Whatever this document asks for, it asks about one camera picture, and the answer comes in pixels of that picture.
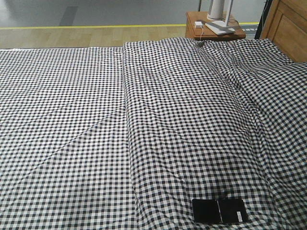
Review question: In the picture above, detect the black smartphone with white label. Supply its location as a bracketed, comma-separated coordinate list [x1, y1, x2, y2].
[192, 199, 248, 224]

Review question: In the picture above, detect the black white checkered duvet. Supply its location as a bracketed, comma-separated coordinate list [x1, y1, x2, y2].
[123, 38, 307, 230]

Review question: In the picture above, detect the wooden nightstand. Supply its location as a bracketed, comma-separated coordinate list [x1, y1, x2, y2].
[185, 11, 246, 41]

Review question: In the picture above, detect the black white checkered bedsheet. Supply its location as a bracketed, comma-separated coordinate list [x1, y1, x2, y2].
[0, 47, 137, 230]

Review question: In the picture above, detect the white power adapter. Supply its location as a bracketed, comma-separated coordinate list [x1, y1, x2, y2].
[194, 21, 203, 29]

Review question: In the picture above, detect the white cylindrical humidifier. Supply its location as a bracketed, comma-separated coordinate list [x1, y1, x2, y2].
[207, 0, 225, 21]

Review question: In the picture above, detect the wooden headboard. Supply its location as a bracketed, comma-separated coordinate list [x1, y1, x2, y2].
[260, 0, 307, 62]

